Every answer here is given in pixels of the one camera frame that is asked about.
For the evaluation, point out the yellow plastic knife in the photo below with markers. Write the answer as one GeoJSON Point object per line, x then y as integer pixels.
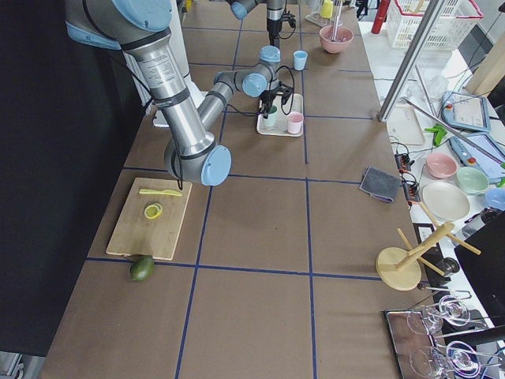
{"type": "Point", "coordinates": [167, 192]}

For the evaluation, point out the spare cream tray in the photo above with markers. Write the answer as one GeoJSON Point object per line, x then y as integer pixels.
{"type": "Point", "coordinates": [404, 125]}

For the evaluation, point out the yellow cup on rack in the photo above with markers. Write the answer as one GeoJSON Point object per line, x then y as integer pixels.
{"type": "Point", "coordinates": [326, 9]}

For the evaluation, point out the green bowl on side table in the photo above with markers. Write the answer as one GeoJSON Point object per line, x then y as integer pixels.
{"type": "Point", "coordinates": [471, 180]}

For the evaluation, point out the tray of wine glasses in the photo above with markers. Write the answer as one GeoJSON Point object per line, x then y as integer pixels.
{"type": "Point", "coordinates": [440, 340]}

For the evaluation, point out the grey folded cloth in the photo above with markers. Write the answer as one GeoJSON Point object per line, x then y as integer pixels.
{"type": "Point", "coordinates": [379, 184]}

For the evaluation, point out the blue teach pendant tablet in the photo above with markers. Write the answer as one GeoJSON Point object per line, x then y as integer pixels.
{"type": "Point", "coordinates": [466, 112]}

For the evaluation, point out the wooden mug tree stand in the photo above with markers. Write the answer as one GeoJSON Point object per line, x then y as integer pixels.
{"type": "Point", "coordinates": [400, 269]}

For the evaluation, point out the pink plastic cup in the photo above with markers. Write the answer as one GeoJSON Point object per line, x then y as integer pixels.
{"type": "Point", "coordinates": [294, 122]}

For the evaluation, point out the blue bowl on side table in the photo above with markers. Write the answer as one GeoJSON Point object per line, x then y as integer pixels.
{"type": "Point", "coordinates": [495, 198]}

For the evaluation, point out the red bottle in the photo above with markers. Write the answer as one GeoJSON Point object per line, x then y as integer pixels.
{"type": "Point", "coordinates": [380, 16]}

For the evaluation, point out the cream plate on side table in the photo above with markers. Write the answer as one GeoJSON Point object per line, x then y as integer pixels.
{"type": "Point", "coordinates": [445, 201]}

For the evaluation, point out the pink bowl with ice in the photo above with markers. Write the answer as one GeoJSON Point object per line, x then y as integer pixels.
{"type": "Point", "coordinates": [335, 44]}

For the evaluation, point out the lemon slices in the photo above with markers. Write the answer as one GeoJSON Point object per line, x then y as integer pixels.
{"type": "Point", "coordinates": [153, 211]}

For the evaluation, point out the cream rectangular rabbit tray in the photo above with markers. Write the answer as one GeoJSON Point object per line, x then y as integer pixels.
{"type": "Point", "coordinates": [280, 128]}

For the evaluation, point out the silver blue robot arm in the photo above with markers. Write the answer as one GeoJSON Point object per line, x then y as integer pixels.
{"type": "Point", "coordinates": [150, 31]}

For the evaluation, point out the metal scoop handle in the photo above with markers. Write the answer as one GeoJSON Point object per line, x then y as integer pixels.
{"type": "Point", "coordinates": [337, 20]}

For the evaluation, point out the green avocado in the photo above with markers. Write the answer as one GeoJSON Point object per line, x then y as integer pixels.
{"type": "Point", "coordinates": [142, 268]}

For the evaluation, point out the green plastic cup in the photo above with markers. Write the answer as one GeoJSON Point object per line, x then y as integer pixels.
{"type": "Point", "coordinates": [270, 120]}

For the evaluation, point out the blue plastic cup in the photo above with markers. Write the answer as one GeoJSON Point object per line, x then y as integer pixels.
{"type": "Point", "coordinates": [300, 59]}

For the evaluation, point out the pink bowl on side table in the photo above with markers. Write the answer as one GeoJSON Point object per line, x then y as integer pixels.
{"type": "Point", "coordinates": [440, 165]}

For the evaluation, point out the wooden cutting board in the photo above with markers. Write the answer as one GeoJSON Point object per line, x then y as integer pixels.
{"type": "Point", "coordinates": [134, 234]}

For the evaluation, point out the aluminium frame post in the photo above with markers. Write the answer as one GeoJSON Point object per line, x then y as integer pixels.
{"type": "Point", "coordinates": [427, 23]}

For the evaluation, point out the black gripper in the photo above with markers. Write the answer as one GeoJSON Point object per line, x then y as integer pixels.
{"type": "Point", "coordinates": [269, 97]}

